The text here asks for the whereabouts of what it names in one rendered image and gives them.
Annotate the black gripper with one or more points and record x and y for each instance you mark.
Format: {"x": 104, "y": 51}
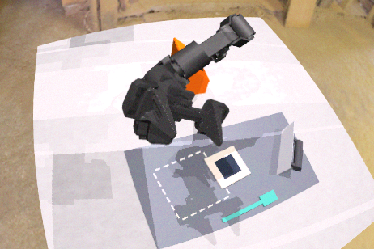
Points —
{"x": 165, "y": 100}

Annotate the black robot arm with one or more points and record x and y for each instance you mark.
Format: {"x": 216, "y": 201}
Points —
{"x": 234, "y": 31}

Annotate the cream square tile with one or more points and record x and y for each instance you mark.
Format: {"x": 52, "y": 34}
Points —
{"x": 227, "y": 166}

